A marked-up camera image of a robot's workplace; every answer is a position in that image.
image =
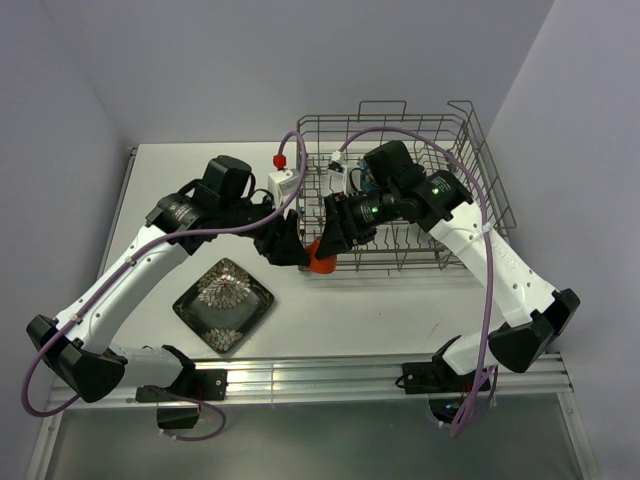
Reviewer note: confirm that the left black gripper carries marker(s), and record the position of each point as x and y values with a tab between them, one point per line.
288	249

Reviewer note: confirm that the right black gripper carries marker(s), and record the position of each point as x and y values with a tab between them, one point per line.
341	230

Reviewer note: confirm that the small orange cup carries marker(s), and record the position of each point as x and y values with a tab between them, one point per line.
320	266

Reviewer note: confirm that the blue patterned bowl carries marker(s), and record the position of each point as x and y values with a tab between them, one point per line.
367	180

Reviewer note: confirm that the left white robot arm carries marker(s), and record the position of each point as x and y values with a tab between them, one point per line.
77	342

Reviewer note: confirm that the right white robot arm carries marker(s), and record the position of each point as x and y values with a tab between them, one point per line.
535	312

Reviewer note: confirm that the black floral square plate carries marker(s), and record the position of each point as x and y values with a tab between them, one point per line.
224	306

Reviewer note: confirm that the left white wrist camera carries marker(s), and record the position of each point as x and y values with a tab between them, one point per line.
282	181

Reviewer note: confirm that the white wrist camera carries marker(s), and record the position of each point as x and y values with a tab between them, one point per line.
282	181
337	169

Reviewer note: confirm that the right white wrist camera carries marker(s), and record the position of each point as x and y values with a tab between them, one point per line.
337	169

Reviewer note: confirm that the grey wire dish rack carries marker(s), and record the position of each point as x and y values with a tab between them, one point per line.
428	136

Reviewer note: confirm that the aluminium table edge rail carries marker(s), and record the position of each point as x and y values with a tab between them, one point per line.
294	380

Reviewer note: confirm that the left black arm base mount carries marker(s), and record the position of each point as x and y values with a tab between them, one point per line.
181	405

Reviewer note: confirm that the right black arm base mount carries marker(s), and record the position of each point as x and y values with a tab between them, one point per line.
435	377

